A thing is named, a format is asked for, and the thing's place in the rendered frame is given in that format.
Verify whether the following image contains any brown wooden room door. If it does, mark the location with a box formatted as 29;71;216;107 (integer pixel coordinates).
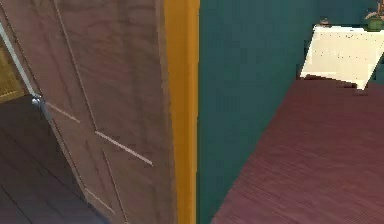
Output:
0;0;178;224

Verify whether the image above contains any green potted house plant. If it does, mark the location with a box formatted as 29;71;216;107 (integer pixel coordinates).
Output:
363;0;384;33

